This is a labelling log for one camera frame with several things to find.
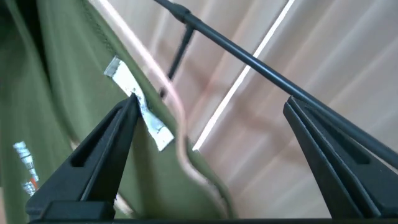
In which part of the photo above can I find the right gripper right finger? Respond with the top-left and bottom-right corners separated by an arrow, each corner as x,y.
282,95 -> 398,219

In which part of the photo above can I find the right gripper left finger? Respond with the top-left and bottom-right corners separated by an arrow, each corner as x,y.
25,93 -> 141,219

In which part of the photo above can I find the green printed shirt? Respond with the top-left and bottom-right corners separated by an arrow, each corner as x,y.
0,0 -> 238,219

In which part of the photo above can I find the pink clothes hanger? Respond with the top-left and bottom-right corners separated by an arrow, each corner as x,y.
70,0 -> 233,218

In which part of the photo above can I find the black clothes rack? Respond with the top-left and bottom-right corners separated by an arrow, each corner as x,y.
152,0 -> 398,170

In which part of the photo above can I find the beige curtain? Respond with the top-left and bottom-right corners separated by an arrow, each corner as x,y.
102,0 -> 398,218

